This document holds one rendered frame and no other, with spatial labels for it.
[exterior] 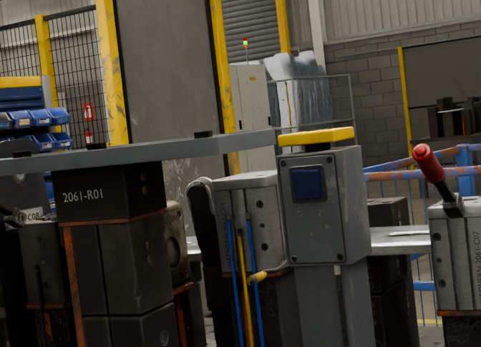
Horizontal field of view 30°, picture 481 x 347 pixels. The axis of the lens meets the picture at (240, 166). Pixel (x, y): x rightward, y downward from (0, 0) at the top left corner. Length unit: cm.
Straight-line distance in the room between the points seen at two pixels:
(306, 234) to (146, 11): 372
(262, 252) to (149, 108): 341
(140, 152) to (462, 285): 38
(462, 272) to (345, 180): 21
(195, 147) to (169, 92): 372
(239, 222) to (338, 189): 25
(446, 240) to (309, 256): 19
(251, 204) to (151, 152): 21
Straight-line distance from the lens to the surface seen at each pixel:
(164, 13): 466
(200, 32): 490
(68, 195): 102
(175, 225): 122
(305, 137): 88
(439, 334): 190
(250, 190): 108
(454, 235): 101
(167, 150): 91
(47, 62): 596
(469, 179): 421
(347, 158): 88
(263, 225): 109
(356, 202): 90
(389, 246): 115
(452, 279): 102
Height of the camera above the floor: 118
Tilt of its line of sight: 3 degrees down
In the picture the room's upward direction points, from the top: 7 degrees counter-clockwise
